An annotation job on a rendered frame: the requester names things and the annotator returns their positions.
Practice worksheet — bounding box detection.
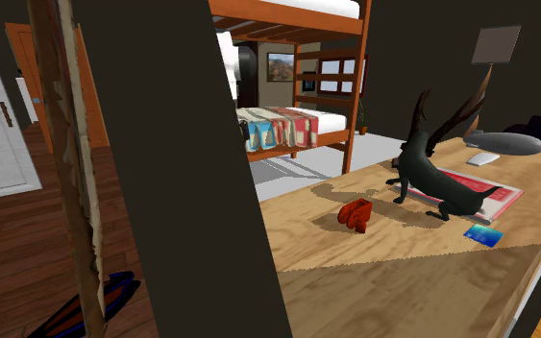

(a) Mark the dark robot stand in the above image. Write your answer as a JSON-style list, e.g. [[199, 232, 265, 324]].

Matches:
[[69, 0, 295, 338]]

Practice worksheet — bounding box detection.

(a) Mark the wooden bunk bed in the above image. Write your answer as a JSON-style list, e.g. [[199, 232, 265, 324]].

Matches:
[[208, 0, 373, 176]]

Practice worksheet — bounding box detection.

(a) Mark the red framed window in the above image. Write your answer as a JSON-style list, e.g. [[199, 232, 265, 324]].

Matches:
[[317, 55, 370, 97]]

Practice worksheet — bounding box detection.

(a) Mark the potted plant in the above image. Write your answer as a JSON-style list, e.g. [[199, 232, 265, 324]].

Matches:
[[357, 99, 372, 136]]

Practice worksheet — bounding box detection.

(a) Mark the red mug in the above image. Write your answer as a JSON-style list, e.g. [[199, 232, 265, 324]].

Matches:
[[336, 198, 374, 234]]

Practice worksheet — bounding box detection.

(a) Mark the orange door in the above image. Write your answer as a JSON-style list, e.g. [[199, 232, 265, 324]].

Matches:
[[4, 22, 111, 155]]

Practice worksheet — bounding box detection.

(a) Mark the black deer figure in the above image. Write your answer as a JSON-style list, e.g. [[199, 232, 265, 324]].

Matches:
[[384, 87, 504, 222]]

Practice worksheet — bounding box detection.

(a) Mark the blue and red board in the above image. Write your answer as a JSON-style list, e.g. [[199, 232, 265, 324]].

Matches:
[[26, 271, 142, 338]]

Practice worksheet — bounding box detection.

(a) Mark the wooden desk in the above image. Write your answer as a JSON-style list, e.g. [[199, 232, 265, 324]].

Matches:
[[258, 135, 541, 338]]

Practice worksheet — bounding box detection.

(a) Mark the white flat remote control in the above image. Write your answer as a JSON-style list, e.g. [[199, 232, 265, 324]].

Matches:
[[465, 152, 502, 168]]

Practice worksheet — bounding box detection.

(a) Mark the red book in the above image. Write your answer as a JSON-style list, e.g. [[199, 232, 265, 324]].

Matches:
[[393, 166, 526, 226]]

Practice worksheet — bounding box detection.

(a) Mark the lamp with grey base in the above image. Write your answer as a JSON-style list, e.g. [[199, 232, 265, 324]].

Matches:
[[462, 25, 541, 157]]

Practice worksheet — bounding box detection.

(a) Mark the blue card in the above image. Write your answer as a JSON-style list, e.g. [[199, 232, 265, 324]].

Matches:
[[462, 223, 505, 249]]

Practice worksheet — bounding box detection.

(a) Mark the landscape wall picture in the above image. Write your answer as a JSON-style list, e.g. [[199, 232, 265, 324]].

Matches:
[[266, 51, 296, 84]]

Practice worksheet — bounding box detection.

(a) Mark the brown peeling wooden post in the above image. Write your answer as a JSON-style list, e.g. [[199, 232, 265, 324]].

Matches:
[[26, 0, 109, 338]]

